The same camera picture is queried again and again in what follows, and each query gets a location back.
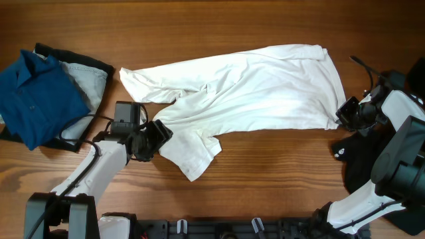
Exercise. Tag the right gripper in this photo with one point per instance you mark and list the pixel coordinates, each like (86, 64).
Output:
(347, 112)

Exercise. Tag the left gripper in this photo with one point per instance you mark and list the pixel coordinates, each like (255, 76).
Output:
(163, 134)

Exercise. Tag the white polo shirt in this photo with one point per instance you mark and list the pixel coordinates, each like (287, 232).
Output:
(291, 86)

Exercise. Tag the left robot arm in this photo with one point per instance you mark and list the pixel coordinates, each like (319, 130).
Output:
(69, 210)

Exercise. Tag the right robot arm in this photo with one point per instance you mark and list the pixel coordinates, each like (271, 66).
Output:
(397, 177)

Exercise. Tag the black garment pile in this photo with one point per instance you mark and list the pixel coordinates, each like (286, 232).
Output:
(360, 150)

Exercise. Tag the folded light denim jeans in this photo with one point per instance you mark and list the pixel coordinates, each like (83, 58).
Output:
(65, 87)

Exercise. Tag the folded blue shirt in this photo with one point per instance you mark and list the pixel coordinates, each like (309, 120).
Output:
(38, 99)

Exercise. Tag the folded black garment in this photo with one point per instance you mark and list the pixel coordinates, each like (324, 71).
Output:
(92, 78)

